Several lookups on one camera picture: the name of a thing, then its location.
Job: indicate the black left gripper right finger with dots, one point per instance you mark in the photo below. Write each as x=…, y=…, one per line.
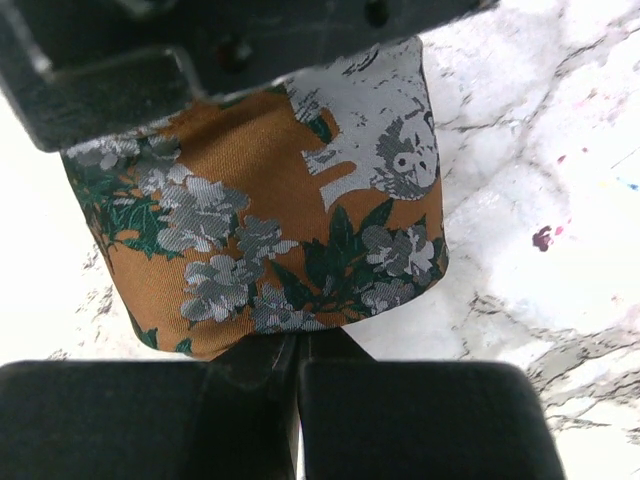
x=364, y=418

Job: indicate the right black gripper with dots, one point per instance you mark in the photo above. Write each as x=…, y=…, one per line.
x=73, y=71

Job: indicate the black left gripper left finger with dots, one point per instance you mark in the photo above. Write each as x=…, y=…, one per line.
x=230, y=418

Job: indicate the brown grey floral tie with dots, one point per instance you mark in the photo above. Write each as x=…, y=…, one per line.
x=306, y=206

